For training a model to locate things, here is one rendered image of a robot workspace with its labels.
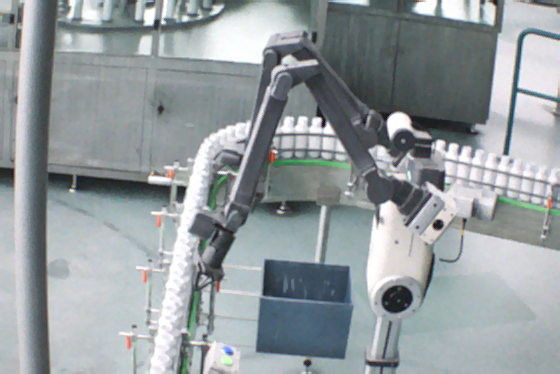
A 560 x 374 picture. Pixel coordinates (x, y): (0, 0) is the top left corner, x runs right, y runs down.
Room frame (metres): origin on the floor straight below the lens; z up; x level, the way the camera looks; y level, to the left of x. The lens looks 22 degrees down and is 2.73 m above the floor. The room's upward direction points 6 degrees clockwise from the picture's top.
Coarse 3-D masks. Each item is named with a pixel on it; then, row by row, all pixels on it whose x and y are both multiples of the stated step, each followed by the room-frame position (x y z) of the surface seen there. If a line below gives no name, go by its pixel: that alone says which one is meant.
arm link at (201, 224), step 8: (192, 216) 2.93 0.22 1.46; (200, 216) 2.90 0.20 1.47; (208, 216) 2.91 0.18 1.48; (216, 216) 2.93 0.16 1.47; (224, 216) 2.96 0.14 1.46; (232, 216) 2.88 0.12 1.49; (240, 216) 2.89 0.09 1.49; (192, 224) 2.89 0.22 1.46; (200, 224) 2.89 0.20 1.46; (208, 224) 2.90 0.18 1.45; (224, 224) 2.90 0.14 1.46; (232, 224) 2.88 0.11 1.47; (240, 224) 2.88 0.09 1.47; (192, 232) 2.89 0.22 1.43; (200, 232) 2.89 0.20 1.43; (208, 232) 2.89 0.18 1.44
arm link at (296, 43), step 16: (288, 32) 3.42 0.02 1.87; (304, 32) 3.41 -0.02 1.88; (272, 48) 3.37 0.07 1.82; (288, 48) 3.36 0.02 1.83; (304, 48) 3.36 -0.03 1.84; (320, 64) 3.38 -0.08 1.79; (336, 80) 3.40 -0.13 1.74; (352, 96) 3.42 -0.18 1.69; (352, 112) 3.40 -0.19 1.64; (368, 112) 3.46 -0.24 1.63; (368, 128) 3.39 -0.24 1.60; (368, 144) 3.40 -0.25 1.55
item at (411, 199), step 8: (408, 184) 2.98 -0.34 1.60; (416, 184) 3.00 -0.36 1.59; (424, 184) 3.02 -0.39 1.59; (400, 192) 2.95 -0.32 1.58; (408, 192) 2.96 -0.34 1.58; (416, 192) 2.96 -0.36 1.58; (424, 192) 2.97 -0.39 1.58; (432, 192) 2.96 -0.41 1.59; (392, 200) 2.96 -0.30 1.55; (400, 200) 2.95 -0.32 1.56; (408, 200) 2.94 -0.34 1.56; (416, 200) 2.95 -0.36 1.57; (424, 200) 2.94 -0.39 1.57; (400, 208) 2.96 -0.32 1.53; (408, 208) 2.95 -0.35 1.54; (416, 208) 2.94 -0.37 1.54; (408, 216) 2.95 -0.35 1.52; (416, 216) 2.94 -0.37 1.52; (408, 224) 2.94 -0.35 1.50
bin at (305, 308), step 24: (264, 264) 3.81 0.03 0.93; (288, 264) 3.82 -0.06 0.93; (312, 264) 3.82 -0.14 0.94; (336, 264) 3.82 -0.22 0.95; (216, 288) 3.57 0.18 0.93; (264, 288) 3.81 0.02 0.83; (288, 288) 3.82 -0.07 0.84; (312, 288) 3.82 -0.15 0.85; (336, 288) 3.82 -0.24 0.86; (264, 312) 3.51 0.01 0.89; (288, 312) 3.51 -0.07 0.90; (312, 312) 3.51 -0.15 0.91; (336, 312) 3.52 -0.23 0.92; (264, 336) 3.51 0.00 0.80; (288, 336) 3.51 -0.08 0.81; (312, 336) 3.51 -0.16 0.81; (336, 336) 3.52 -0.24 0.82
